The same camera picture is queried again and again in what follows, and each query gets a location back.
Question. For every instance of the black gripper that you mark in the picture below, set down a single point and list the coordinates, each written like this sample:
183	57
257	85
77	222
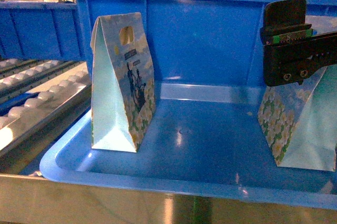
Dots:
291	50

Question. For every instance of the blue bin on rollers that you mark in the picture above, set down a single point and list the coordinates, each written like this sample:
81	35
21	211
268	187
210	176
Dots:
40	30

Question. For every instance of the steel shelf rail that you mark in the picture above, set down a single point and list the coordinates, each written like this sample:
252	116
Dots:
26	199

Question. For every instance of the flower gift bag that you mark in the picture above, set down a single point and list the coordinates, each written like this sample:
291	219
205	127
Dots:
123	85
299	122

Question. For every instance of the large blue plastic bin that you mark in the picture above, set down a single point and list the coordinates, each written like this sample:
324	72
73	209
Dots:
204	139

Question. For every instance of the white roller track left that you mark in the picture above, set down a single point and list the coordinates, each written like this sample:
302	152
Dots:
35	109

